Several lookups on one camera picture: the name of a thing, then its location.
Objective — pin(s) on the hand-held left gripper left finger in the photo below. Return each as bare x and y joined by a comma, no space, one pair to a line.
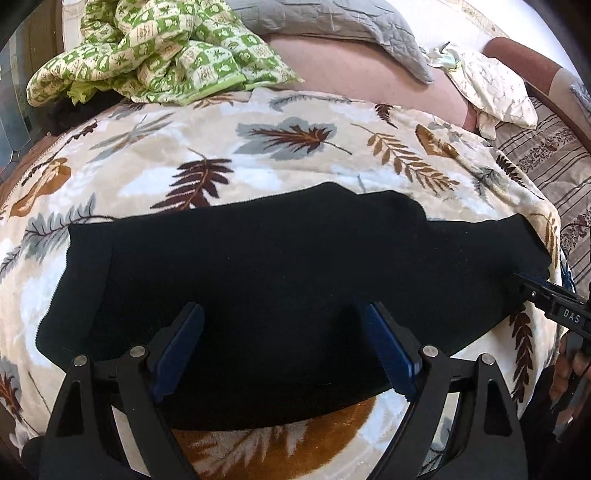
182,339

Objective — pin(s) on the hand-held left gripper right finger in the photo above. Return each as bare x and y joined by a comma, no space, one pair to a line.
387,344

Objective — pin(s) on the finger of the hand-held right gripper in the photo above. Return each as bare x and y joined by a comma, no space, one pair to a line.
549,285
535,300

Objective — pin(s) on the black pants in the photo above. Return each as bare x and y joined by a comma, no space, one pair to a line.
277,277

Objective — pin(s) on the person's right hand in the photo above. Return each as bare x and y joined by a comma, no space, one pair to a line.
562,369

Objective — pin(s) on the brown striped bed cover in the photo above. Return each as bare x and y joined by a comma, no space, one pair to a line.
554,157

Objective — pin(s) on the leaf print fleece blanket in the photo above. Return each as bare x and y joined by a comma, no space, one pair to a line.
194,143

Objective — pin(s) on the white patterned cloth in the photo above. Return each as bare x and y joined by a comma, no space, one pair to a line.
498,87

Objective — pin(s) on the brown wooden headboard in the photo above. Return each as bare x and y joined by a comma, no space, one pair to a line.
521,57

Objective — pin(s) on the pink bed sheet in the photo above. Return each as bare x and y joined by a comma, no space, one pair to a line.
360,74

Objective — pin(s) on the green checkered quilt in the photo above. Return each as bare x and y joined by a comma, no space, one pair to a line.
157,46

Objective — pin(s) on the grey quilted pillow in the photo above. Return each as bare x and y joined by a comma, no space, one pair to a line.
323,23

